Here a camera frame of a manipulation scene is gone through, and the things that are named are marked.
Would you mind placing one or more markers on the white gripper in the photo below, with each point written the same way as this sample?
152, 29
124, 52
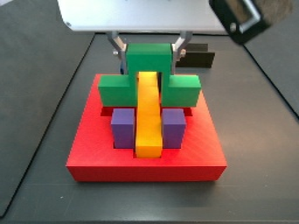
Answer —
114, 16

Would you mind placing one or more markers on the green arch-shaped block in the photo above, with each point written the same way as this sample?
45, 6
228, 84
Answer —
180, 88

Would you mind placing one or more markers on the purple arch block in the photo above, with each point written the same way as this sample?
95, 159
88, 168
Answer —
123, 127

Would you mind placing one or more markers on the yellow long block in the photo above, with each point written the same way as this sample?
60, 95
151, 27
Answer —
148, 136

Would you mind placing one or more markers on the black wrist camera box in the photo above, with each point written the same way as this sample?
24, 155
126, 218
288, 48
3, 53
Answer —
248, 17

